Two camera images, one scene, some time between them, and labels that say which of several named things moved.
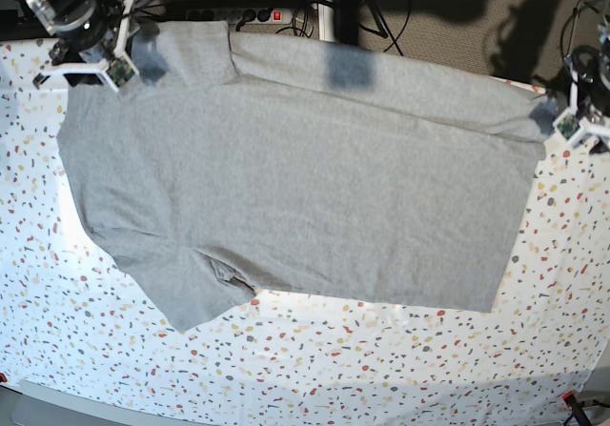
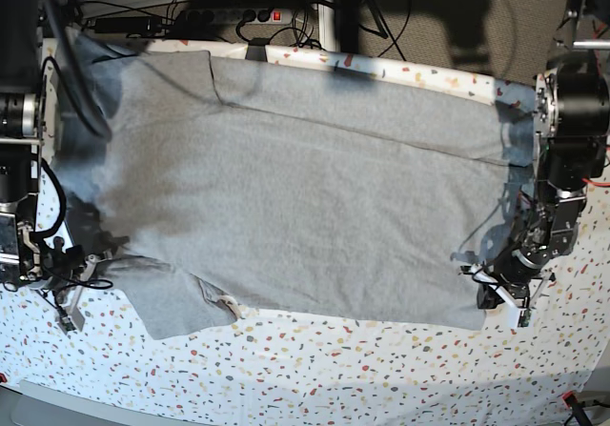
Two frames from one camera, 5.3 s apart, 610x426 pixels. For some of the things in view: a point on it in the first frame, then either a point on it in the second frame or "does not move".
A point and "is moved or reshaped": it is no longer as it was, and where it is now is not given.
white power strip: x=240 y=15 does not move
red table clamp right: x=569 y=398 does not move
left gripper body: x=93 y=27 → x=65 y=272
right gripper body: x=588 y=72 → x=513 y=280
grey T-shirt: x=236 y=164 is moved or reshaped
